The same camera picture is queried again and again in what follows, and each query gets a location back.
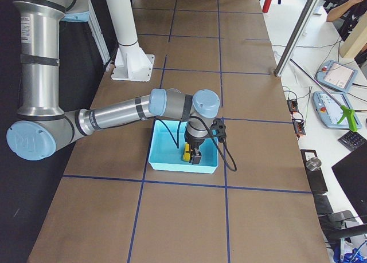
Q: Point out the black keyboard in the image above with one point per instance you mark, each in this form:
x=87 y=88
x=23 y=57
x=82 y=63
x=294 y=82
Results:
x=352 y=140

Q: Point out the white metal bracket plate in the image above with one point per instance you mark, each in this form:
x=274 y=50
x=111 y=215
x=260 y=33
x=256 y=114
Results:
x=133 y=64

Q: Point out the yellow beetle toy car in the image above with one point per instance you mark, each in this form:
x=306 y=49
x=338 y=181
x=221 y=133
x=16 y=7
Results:
x=187 y=153

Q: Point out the green handled grabber stick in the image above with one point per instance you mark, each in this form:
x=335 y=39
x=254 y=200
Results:
x=347 y=112

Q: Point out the brown paper table cover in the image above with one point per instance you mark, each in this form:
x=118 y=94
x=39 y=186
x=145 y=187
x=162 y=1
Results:
x=111 y=206

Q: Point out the light blue plastic bin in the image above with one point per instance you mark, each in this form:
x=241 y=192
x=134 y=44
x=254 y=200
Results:
x=167 y=150

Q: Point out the left teach pendant tablet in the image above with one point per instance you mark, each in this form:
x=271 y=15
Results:
x=336 y=76

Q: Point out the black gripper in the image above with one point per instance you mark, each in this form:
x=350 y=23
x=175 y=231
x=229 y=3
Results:
x=195 y=144

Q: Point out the seated person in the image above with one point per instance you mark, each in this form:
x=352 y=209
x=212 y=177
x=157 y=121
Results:
x=353 y=9

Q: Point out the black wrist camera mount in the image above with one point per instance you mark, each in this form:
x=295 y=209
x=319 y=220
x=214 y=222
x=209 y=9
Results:
x=218 y=130

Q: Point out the grey aluminium post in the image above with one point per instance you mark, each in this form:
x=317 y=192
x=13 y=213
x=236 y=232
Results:
x=299 y=28

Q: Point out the white camera mast pole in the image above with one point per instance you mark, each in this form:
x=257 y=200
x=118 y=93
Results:
x=123 y=21

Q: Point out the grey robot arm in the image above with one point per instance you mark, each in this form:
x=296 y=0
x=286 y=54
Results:
x=47 y=123

